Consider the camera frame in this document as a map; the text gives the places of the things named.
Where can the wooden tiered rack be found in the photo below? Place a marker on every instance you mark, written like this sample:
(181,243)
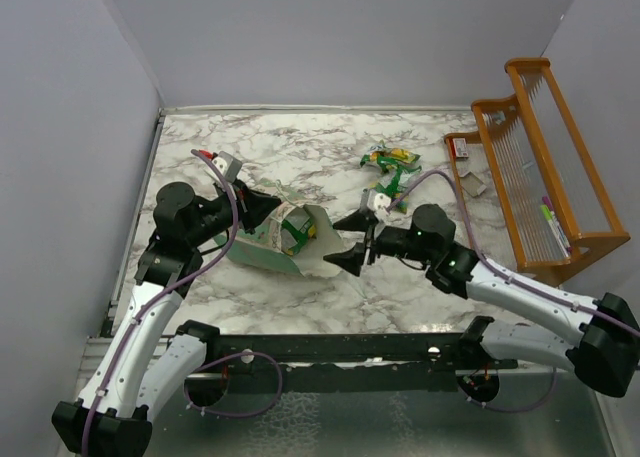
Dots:
(534,148)

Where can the purple marker pen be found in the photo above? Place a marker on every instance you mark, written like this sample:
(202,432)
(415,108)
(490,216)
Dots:
(549,205)

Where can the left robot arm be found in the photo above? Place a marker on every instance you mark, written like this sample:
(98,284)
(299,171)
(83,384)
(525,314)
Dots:
(114,413)

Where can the yellow green snack packet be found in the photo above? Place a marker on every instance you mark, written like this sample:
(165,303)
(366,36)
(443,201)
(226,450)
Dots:
(388,158)

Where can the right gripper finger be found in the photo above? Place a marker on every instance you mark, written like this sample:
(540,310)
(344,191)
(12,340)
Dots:
(356,222)
(351,261)

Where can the green printed paper bag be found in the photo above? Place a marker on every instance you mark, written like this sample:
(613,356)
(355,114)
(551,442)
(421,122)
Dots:
(262,249)

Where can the small grey cardboard box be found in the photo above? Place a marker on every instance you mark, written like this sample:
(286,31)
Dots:
(472,184)

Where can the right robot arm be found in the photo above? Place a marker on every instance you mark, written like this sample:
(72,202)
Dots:
(596,339)

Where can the green marker pen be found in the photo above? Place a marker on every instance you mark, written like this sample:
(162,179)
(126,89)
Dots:
(547,215)

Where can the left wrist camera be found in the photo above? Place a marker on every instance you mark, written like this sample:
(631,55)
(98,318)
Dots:
(227,166)

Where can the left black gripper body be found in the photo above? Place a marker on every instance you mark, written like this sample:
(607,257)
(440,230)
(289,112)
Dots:
(217,216)

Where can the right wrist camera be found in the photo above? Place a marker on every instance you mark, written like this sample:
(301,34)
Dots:
(376,204)

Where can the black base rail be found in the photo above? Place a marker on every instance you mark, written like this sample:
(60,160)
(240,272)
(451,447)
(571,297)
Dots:
(337,363)

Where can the red white small box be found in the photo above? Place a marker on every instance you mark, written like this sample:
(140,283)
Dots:
(460,148)

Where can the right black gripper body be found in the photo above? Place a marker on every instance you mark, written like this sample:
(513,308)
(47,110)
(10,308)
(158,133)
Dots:
(396,241)

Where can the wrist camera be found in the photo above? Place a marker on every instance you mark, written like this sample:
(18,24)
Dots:
(376,204)
(227,166)

